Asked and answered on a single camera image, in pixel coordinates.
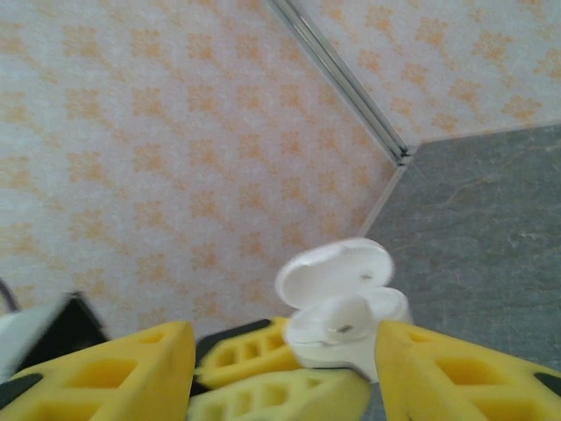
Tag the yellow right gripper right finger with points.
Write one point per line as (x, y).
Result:
(421, 386)

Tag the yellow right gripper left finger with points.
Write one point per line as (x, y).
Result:
(144, 394)

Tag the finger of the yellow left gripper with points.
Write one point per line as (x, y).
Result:
(280, 357)
(333, 394)

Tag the white earbud charging case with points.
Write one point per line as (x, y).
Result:
(333, 267)

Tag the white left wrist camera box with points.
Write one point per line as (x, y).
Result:
(30, 337)

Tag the aluminium corner post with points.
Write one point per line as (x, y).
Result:
(342, 74)

